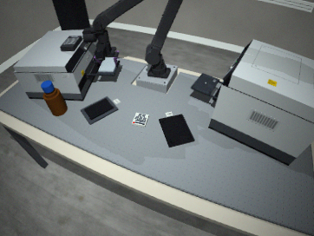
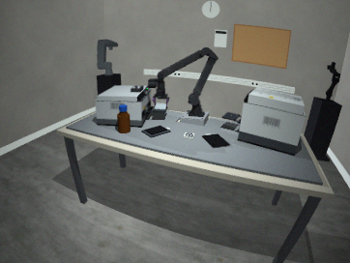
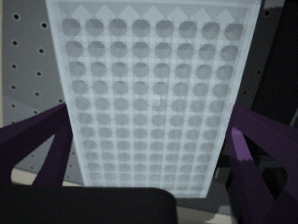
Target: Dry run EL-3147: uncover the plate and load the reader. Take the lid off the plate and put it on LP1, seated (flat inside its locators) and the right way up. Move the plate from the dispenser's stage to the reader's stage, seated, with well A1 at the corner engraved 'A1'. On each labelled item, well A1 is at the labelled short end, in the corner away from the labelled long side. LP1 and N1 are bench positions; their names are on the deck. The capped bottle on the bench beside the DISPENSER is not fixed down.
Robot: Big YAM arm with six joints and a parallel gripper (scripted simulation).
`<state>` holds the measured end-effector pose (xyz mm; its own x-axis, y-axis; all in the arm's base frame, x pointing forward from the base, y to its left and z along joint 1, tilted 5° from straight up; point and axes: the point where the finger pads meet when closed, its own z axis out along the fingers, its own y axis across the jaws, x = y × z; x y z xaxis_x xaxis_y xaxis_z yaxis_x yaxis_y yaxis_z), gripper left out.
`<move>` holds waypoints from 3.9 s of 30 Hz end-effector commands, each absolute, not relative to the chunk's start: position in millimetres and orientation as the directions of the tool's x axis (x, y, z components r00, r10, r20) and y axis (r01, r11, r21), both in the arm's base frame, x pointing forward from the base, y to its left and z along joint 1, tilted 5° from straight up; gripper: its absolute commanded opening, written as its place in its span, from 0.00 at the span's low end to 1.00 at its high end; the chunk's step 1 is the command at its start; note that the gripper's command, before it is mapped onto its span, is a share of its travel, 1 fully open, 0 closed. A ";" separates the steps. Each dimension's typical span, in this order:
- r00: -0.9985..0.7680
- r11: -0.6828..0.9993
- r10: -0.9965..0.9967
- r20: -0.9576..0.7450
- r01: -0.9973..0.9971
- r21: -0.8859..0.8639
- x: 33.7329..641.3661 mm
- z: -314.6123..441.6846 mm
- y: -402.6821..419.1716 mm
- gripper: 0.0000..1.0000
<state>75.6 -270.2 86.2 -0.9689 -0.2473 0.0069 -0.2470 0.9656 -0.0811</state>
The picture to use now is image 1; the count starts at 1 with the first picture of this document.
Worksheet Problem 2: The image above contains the brown bottle with blue cap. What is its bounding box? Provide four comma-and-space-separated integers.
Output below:
41, 81, 68, 116

